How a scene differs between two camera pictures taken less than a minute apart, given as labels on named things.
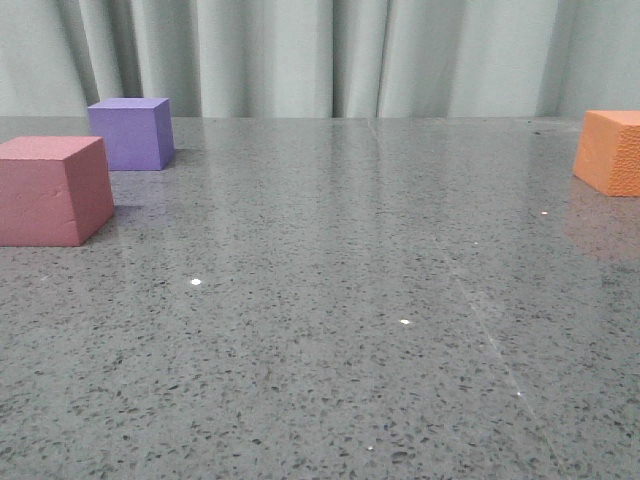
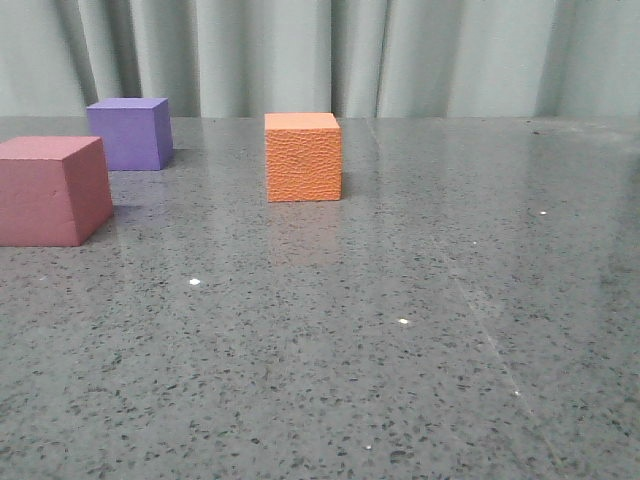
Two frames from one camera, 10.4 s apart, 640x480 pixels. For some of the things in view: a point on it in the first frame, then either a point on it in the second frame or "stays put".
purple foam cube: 137,132 stays put
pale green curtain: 322,58 stays put
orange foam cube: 607,153 -> 303,156
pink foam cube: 55,191 stays put
